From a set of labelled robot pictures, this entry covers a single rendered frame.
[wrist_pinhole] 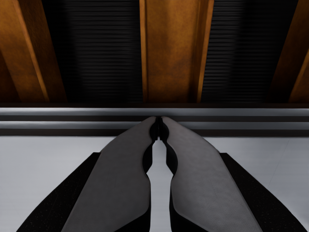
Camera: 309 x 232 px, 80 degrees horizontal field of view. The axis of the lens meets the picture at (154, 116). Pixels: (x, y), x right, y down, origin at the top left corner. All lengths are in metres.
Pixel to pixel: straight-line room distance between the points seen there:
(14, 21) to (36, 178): 0.22
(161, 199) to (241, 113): 0.11
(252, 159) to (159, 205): 0.10
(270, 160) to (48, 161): 0.18
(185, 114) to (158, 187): 0.07
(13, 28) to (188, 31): 0.24
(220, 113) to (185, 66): 0.14
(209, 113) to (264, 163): 0.06
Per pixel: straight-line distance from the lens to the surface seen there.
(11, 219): 0.27
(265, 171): 0.19
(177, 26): 0.28
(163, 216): 0.22
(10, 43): 0.35
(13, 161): 0.20
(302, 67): 0.30
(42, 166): 0.19
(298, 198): 0.23
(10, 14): 0.34
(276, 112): 0.18
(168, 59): 0.28
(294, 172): 0.20
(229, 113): 0.16
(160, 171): 0.17
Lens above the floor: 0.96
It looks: 60 degrees down
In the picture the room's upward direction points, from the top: 179 degrees counter-clockwise
